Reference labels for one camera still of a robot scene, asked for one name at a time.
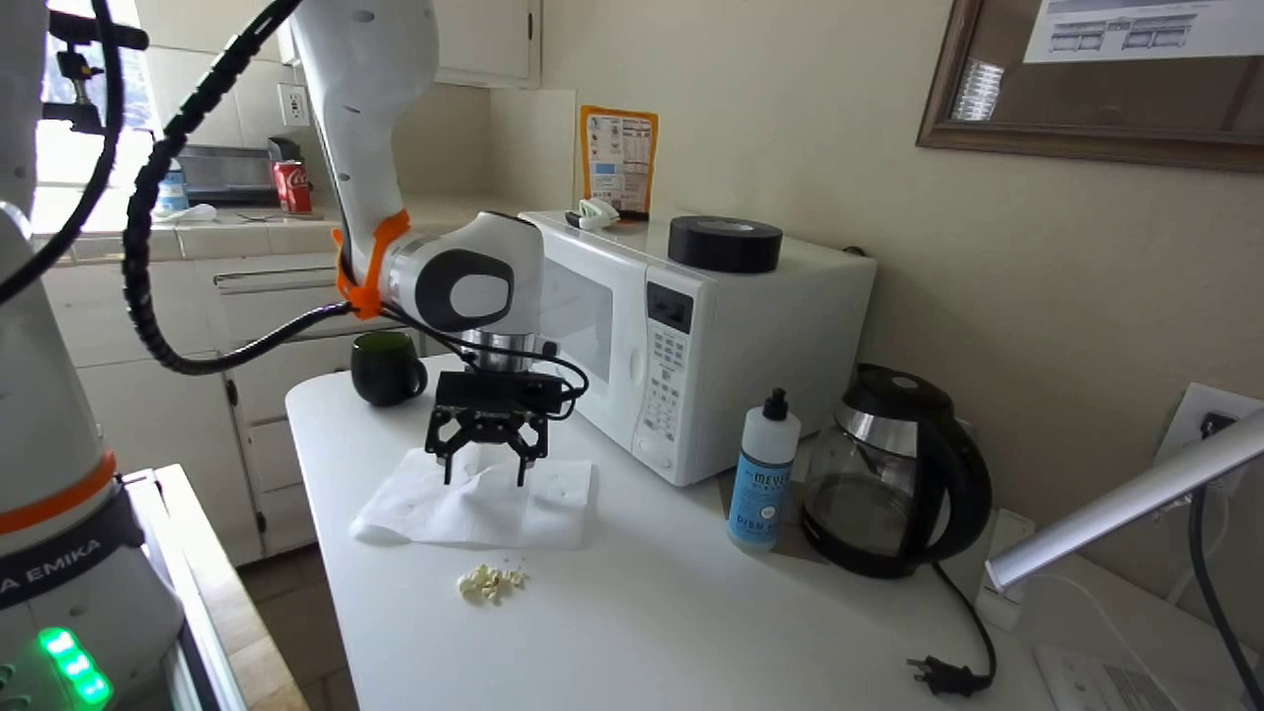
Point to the black glass electric kettle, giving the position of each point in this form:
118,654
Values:
882,488

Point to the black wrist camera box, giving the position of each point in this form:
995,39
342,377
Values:
499,394

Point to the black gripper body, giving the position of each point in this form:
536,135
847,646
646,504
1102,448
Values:
496,425

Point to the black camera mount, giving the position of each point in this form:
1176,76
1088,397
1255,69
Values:
79,81

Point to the white upper wall cabinet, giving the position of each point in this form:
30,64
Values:
486,43

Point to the wooden framed bulletin board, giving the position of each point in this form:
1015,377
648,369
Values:
1093,119

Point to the dark green mug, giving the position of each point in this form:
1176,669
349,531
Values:
386,369

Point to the white wall outlet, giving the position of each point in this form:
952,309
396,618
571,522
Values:
1192,409

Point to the white paper towel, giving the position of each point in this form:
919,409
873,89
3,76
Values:
448,515

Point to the white printed paper sheet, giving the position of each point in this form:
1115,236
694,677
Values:
1145,31

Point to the silver toaster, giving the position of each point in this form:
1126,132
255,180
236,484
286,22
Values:
226,177

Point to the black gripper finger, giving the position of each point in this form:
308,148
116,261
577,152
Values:
532,439
448,439

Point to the white lower kitchen cabinet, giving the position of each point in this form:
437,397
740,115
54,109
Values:
261,397

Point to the clear plastic bag on board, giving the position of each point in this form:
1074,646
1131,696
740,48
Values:
978,91

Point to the yellow crumb pile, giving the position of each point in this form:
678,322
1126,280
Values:
490,585

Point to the white microwave oven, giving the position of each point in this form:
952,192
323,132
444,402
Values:
737,340

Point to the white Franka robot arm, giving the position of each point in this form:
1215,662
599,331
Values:
370,81

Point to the red can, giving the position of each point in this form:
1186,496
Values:
292,189

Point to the wooden edged robot stand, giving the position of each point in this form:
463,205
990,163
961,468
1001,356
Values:
211,596

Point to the blue labelled squeeze bottle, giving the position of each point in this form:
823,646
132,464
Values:
758,488

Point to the orange framed instruction card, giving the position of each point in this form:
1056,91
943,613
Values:
619,161

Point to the white slanted bar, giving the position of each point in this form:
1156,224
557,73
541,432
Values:
1118,506

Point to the small white green object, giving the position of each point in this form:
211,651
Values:
595,217

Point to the black bowl on microwave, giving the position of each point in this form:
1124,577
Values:
723,246

